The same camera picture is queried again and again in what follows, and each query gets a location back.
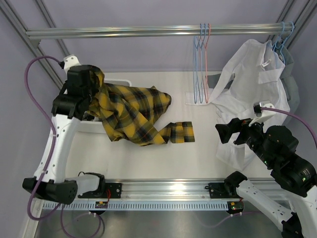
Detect white slotted cable duct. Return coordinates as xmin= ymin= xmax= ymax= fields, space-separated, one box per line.
xmin=42 ymin=200 xmax=230 ymax=211

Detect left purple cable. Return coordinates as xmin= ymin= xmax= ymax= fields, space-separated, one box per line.
xmin=26 ymin=56 xmax=105 ymax=238

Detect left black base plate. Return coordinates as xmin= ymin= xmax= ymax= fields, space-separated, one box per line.
xmin=77 ymin=182 xmax=122 ymax=215

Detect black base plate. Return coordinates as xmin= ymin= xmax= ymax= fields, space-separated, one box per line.
xmin=77 ymin=182 xmax=122 ymax=215
xmin=204 ymin=182 xmax=244 ymax=215

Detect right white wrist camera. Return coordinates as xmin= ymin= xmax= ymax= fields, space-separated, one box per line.
xmin=249 ymin=101 xmax=275 ymax=126

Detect yellow black plaid shirt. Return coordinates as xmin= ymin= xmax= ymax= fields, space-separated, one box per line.
xmin=87 ymin=66 xmax=195 ymax=146

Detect purple cable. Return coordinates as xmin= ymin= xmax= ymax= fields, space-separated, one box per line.
xmin=26 ymin=56 xmax=105 ymax=238
xmin=198 ymin=106 xmax=317 ymax=229

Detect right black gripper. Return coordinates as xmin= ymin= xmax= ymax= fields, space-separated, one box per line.
xmin=215 ymin=114 xmax=275 ymax=167

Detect light blue wire hangers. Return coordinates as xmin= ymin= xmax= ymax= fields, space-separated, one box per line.
xmin=272 ymin=21 xmax=295 ymax=64

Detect grey garment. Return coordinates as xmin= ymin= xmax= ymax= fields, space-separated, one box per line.
xmin=207 ymin=47 xmax=300 ymax=113

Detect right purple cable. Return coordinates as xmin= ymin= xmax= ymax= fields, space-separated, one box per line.
xmin=198 ymin=106 xmax=317 ymax=229

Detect white shirt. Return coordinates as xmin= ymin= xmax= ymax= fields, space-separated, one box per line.
xmin=185 ymin=38 xmax=291 ymax=172

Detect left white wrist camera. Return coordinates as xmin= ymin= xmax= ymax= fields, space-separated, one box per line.
xmin=58 ymin=55 xmax=81 ymax=73

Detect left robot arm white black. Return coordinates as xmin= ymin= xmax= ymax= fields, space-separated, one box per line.
xmin=22 ymin=65 xmax=106 ymax=205

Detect aluminium front rail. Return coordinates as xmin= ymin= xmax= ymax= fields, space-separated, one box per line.
xmin=108 ymin=178 xmax=224 ymax=201

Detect pink wire hanger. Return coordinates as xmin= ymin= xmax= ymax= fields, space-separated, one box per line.
xmin=201 ymin=23 xmax=211 ymax=104

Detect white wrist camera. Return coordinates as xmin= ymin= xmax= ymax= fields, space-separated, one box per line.
xmin=58 ymin=55 xmax=81 ymax=73
xmin=249 ymin=101 xmax=275 ymax=126

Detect left aluminium frame post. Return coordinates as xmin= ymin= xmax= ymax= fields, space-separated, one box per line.
xmin=0 ymin=0 xmax=62 ymax=89

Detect aluminium frame post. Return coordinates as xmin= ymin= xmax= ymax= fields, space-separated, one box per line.
xmin=276 ymin=0 xmax=317 ymax=50
xmin=0 ymin=0 xmax=62 ymax=89

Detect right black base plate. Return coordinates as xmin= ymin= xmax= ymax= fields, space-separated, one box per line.
xmin=204 ymin=182 xmax=244 ymax=215

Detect right aluminium frame post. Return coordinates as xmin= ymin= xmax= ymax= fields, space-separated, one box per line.
xmin=276 ymin=0 xmax=317 ymax=50

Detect light blue wire hanger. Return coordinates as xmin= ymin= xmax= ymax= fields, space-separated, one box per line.
xmin=198 ymin=23 xmax=207 ymax=104
xmin=193 ymin=24 xmax=203 ymax=105

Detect aluminium hanging rail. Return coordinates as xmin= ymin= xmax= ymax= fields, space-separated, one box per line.
xmin=26 ymin=22 xmax=295 ymax=40

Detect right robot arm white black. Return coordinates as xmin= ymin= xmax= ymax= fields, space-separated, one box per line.
xmin=215 ymin=118 xmax=317 ymax=238

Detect white plastic bin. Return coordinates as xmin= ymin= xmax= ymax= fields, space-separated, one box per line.
xmin=77 ymin=78 xmax=132 ymax=134

